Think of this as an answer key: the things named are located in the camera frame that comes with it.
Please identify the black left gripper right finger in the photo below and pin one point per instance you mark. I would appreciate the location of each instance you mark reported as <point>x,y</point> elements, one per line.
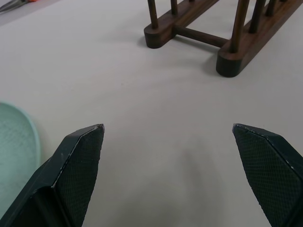
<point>270,170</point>

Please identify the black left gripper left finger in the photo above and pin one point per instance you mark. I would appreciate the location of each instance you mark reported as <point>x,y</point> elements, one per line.
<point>71,175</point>

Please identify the dark wooden dish rack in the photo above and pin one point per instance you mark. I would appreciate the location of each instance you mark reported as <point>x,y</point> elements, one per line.
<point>222,35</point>

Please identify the green plate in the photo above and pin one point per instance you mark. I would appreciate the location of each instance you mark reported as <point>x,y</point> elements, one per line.
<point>14,151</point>

